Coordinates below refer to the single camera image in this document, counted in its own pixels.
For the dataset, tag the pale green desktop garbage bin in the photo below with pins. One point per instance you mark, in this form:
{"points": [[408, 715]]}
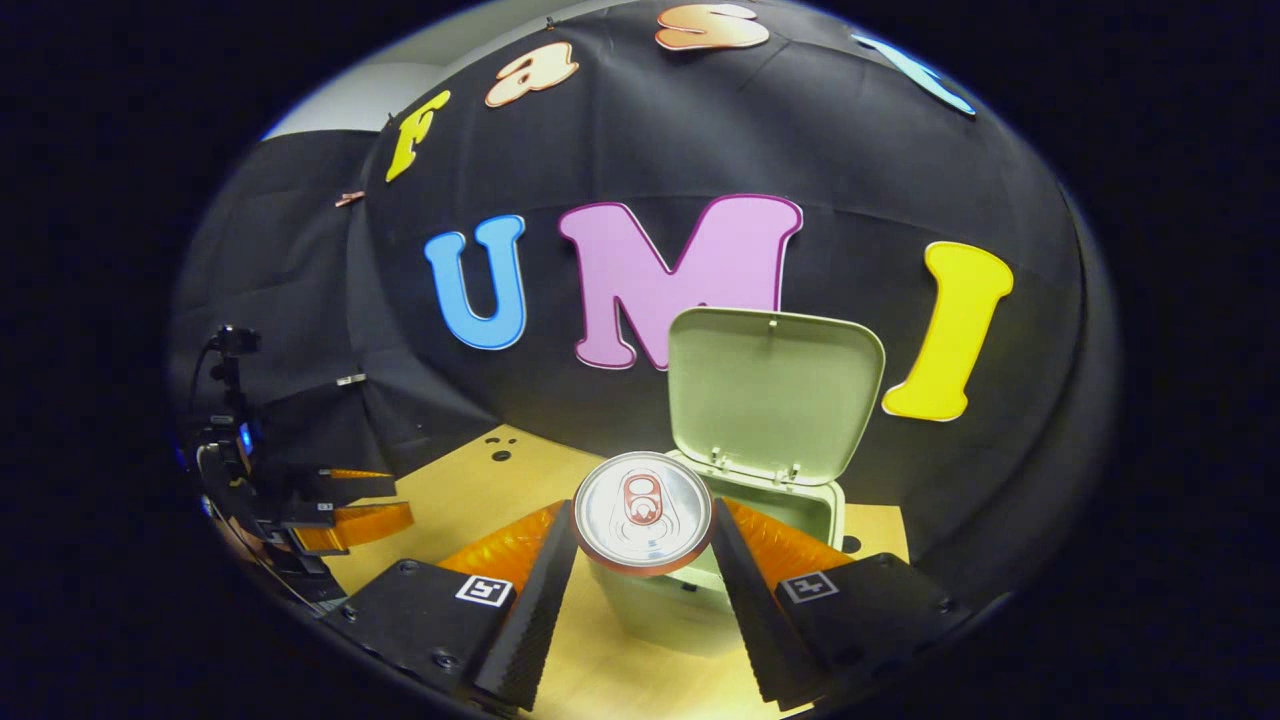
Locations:
{"points": [[775, 390]]}

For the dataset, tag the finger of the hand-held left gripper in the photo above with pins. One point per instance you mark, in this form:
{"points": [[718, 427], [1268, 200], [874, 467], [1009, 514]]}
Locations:
{"points": [[360, 525], [350, 488]]}

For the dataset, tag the wooden desktop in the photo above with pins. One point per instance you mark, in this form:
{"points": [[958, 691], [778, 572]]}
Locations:
{"points": [[450, 500]]}

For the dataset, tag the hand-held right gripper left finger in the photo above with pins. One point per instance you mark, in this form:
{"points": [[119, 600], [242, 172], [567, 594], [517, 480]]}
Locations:
{"points": [[530, 630]]}

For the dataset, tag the black backdrop cloth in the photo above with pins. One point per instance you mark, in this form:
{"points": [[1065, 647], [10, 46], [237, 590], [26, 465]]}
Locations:
{"points": [[850, 150]]}

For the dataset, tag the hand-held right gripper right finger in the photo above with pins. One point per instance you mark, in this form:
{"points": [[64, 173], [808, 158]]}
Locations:
{"points": [[760, 630]]}

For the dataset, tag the pink cloth clip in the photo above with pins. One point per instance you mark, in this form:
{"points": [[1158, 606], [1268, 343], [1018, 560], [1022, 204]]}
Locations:
{"points": [[350, 198]]}

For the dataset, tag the silver top pop can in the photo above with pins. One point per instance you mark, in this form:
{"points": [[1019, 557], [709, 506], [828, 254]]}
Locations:
{"points": [[640, 510]]}

